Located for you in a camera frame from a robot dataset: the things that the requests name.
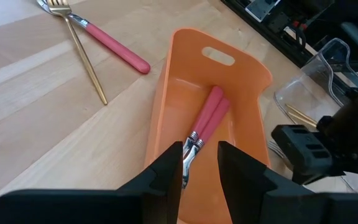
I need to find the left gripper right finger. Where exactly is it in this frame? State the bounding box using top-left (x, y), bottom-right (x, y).
top-left (218, 140), bottom-right (358, 224)

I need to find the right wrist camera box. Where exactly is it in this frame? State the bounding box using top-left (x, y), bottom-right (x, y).
top-left (271, 123), bottom-right (334, 185)

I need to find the orange plastic bin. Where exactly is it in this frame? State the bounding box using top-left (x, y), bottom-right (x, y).
top-left (144, 27), bottom-right (273, 224)

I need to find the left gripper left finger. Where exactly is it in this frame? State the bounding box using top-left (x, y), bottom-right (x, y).
top-left (0, 141), bottom-right (184, 224)

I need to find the clear plastic bin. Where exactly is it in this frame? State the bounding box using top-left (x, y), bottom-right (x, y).
top-left (273, 37), bottom-right (358, 147)

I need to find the white metal bracket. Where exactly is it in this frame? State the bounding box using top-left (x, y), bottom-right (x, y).
top-left (246, 0), bottom-right (281, 22)

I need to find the pink-handled silver fork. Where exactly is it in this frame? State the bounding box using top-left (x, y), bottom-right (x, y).
top-left (35, 0), bottom-right (151, 75)
top-left (181, 97), bottom-right (231, 189)
top-left (267, 139), bottom-right (293, 163)
top-left (183, 86), bottom-right (225, 156)

